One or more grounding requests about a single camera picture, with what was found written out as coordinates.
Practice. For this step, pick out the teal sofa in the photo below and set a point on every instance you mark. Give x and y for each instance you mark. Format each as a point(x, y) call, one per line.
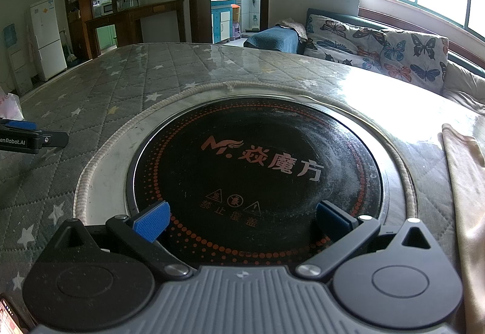
point(352, 18)

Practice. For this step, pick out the smartphone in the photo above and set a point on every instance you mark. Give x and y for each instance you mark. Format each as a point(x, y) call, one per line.
point(7, 319)

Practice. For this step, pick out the square butterfly print cushion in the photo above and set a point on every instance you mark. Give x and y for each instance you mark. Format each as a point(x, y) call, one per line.
point(413, 61)

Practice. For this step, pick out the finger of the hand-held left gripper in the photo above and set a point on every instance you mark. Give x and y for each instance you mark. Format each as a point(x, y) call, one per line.
point(21, 125)
point(55, 139)

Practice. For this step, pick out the blue white cabinet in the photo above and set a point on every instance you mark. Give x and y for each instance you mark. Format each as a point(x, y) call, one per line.
point(221, 21)

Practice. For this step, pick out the cream sweater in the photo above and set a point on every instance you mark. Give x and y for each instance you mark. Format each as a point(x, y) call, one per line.
point(470, 205)

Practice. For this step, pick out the round black induction cooker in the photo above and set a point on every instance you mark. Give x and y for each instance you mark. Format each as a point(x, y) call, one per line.
point(257, 167)

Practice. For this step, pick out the white refrigerator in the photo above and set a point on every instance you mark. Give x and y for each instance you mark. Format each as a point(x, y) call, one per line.
point(47, 42)

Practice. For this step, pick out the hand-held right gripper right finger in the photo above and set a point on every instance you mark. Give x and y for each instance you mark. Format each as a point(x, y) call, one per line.
point(333, 220)

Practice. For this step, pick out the orange plastic stool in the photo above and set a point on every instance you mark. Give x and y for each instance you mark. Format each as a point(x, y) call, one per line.
point(236, 21)

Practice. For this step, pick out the beige pillow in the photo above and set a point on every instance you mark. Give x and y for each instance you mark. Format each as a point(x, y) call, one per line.
point(464, 82)

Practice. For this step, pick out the microwave oven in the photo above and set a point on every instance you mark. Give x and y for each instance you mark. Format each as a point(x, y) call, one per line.
point(108, 8)

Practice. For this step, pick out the white pink tissue packet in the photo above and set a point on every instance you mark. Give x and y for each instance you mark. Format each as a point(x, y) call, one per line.
point(9, 104)

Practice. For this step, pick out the mop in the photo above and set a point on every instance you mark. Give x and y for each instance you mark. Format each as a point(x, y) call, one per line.
point(254, 21)

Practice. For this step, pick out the blue quilted cushion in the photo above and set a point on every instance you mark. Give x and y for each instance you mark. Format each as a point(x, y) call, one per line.
point(271, 40)

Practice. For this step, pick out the beige cloth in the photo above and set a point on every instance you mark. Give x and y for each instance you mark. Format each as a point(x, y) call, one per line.
point(293, 28)

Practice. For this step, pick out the dark wooden cabinet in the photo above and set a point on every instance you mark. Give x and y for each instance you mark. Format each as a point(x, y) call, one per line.
point(132, 19)

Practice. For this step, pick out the long butterfly print cushion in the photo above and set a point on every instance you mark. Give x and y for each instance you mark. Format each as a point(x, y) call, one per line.
point(341, 40)

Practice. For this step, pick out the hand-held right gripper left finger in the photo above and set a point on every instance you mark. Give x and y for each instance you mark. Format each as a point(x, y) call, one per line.
point(151, 222)

